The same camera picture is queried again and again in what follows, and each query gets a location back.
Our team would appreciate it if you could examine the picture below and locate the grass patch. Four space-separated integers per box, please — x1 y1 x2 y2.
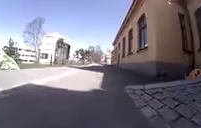
18 62 71 70

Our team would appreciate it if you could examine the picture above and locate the yellow building with dark windows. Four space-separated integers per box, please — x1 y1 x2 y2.
110 0 201 81

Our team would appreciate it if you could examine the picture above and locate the tall white building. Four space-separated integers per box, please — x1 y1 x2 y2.
38 32 71 65

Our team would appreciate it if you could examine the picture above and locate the grey kerb strip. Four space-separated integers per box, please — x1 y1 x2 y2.
0 68 81 101

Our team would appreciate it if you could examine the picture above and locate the grey asphalt road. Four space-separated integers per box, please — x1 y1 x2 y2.
0 64 162 128

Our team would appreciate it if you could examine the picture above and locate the grey cobblestone paving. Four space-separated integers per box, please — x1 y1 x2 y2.
124 75 201 128

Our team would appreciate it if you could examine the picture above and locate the group of distant trees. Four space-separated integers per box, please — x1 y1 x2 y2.
72 44 105 65

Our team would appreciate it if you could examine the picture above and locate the distant pale building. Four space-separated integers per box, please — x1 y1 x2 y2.
102 52 113 65

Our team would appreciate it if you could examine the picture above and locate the bare tree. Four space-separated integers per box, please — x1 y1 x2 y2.
22 15 47 64

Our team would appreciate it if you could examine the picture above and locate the pale grey pavement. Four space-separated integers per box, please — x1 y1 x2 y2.
0 66 71 94

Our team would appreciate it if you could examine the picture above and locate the dark evergreen tree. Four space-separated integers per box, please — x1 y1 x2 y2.
2 37 22 64

